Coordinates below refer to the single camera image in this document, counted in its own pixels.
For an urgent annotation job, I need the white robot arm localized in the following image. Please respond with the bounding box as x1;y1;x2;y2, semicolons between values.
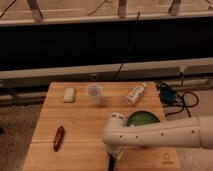
102;113;213;158

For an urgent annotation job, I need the green bowl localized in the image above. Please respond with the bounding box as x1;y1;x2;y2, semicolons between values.
127;111;159;126

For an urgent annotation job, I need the red brown snack bar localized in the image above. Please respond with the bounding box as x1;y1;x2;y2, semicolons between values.
53;126;65;152

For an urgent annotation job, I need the white plastic bottle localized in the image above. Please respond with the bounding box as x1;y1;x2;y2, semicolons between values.
126;83;146;105

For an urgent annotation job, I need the clear plastic cup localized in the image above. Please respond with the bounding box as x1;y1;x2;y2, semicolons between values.
86;84;103;106

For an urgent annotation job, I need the blue power adapter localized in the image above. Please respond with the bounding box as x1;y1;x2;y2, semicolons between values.
160;87;175;104

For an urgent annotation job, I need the black floor cable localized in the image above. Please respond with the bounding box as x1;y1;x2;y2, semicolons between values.
155;71;200;121

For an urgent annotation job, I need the black hanging cable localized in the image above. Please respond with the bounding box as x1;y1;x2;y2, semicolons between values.
111;10;141;81

